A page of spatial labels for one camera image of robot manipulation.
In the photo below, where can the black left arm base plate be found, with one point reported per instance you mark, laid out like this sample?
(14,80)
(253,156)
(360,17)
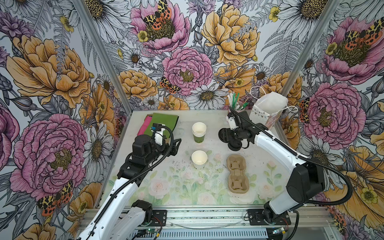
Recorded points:
(155,218)

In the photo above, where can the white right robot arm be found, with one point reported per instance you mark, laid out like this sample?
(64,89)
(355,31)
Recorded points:
(307,176)

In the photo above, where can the stack of paper cups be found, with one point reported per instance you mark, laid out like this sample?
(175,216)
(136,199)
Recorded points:
(199,130)

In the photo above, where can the cartoon animal paper gift bag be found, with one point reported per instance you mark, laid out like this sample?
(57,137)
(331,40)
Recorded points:
(268,108)

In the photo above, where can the aluminium front frame rail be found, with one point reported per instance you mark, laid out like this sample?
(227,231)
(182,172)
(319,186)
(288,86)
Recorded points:
(232,216)

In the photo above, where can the black plastic cup lid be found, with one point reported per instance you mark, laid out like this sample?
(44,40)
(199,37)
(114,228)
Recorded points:
(226,135)

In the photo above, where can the aluminium corner post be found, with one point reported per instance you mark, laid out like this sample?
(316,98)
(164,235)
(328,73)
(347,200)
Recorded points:
(96,39)
(313,38)

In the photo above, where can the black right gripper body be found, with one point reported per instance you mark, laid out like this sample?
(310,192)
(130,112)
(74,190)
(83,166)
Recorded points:
(237,132)

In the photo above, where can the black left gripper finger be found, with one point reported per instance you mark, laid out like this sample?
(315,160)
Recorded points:
(173,151)
(176,143)

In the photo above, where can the aluminium right corner post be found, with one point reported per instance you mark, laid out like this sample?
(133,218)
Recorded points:
(313,38)

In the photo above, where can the white paper coffee cup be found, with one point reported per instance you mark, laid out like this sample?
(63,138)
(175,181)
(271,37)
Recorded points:
(199,159)

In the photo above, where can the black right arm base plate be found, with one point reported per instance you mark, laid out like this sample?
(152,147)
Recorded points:
(262,217)

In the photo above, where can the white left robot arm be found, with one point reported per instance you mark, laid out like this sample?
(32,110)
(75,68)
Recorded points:
(147,153)

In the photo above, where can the aluminium left corner post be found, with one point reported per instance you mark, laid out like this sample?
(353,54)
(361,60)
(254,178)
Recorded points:
(96,39)

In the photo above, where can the brown pulp cup carrier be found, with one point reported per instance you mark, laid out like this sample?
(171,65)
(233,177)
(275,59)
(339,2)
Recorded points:
(238,181)

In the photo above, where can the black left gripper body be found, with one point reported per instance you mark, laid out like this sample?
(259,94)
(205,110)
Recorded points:
(158,150)

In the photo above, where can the white ventilated cable duct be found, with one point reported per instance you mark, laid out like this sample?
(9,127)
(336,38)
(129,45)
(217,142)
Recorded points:
(214,234)

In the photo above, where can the pink paper napkin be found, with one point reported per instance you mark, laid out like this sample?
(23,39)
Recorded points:
(145,125)

